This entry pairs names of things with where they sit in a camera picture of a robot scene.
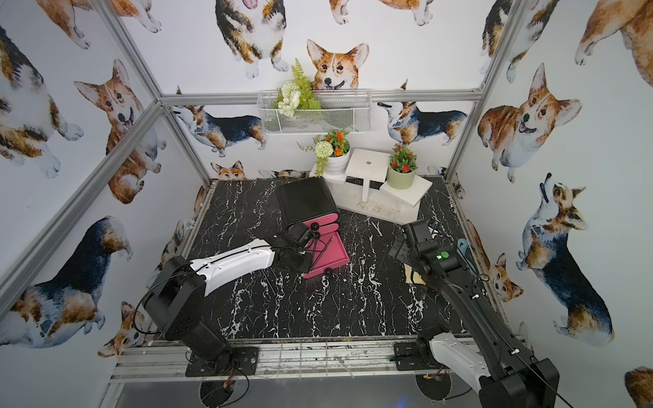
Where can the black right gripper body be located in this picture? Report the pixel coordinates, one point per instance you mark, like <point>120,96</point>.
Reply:
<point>404,252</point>

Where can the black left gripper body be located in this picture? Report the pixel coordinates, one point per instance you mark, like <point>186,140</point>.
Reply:
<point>303,238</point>

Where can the black drawer cabinet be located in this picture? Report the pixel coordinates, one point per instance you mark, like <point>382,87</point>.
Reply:
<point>305,199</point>

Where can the pink top drawer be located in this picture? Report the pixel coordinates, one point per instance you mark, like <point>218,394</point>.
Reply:
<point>319,222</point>

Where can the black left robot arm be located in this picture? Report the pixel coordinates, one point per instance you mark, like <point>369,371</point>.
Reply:
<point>174,302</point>

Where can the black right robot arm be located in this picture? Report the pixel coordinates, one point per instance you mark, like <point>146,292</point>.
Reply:
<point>503,371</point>

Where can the yellow sticky note pad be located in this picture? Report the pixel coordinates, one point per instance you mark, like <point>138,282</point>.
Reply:
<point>416,278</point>

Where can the teal plastic scoop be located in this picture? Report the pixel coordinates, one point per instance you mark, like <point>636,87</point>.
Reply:
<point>463,248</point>

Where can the white wooden stand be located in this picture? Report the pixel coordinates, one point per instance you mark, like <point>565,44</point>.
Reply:
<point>358,183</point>

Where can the green pot red flowers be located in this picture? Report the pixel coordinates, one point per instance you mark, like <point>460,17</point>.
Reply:
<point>402,167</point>

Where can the white pot orange flowers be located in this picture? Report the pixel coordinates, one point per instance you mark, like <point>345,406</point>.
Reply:
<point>332,145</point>

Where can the green fern with white flowers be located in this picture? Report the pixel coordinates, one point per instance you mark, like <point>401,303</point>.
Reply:
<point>297,94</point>

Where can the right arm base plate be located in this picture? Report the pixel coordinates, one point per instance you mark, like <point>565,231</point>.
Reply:
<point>410,356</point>

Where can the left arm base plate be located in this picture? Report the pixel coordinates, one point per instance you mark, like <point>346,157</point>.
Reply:
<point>239,360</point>

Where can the white wire basket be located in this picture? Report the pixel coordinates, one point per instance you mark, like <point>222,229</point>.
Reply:
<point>348,110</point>

